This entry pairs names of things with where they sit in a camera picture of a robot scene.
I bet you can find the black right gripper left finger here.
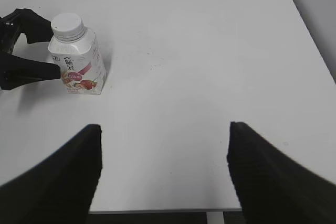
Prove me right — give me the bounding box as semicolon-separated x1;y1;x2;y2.
1;124;102;223

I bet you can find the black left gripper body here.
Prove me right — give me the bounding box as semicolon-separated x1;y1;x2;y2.
1;15;21;54

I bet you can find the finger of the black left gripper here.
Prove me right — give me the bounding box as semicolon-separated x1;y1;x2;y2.
10;8;53;44
1;52;61;90

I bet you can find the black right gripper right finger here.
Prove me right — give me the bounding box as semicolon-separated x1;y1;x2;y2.
227;122;335;223

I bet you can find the white screw cap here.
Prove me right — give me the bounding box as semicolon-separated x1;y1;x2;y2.
51;13;86;42

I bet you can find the white yogurt drink bottle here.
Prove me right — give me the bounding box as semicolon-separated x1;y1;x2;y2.
48;26;107;95

